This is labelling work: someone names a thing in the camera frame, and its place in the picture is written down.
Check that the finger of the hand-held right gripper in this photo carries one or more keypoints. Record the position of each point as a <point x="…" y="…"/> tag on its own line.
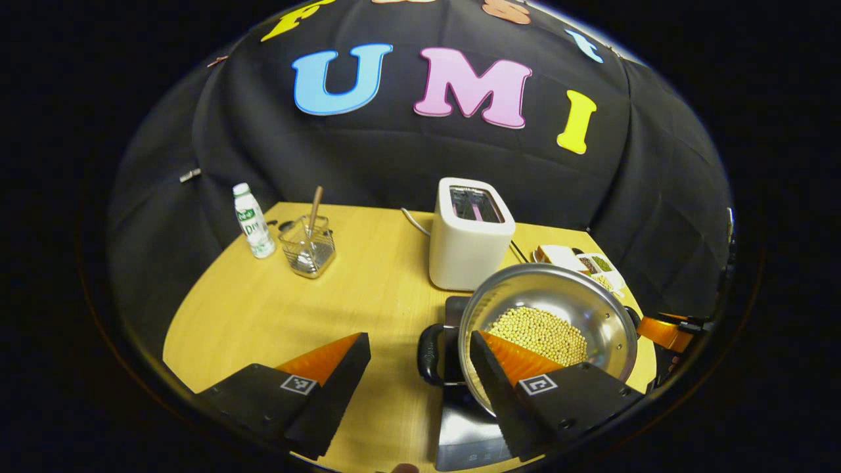
<point x="663" y="333"/>

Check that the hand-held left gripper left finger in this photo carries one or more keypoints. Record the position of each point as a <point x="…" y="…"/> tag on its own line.
<point x="335" y="401"/>

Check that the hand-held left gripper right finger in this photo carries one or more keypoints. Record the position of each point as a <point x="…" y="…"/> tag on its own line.
<point x="506" y="407"/>

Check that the black induction cooktop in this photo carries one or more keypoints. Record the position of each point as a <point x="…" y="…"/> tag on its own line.
<point x="470" y="433"/>

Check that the steel pot with soybeans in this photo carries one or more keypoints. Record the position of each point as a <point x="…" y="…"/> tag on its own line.
<point x="558" y="295"/>

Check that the white divided dish of beans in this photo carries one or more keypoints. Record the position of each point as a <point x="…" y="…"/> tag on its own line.
<point x="604" y="268"/>

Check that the white toaster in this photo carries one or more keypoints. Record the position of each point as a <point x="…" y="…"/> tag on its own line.
<point x="470" y="253"/>

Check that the white drink bottle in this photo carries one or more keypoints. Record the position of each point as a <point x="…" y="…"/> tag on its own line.
<point x="255" y="226"/>

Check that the black backdrop cloth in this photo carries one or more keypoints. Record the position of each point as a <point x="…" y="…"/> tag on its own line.
<point x="394" y="157"/>

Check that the silver metal clip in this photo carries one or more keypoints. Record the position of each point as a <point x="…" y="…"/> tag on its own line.
<point x="190" y="175"/>

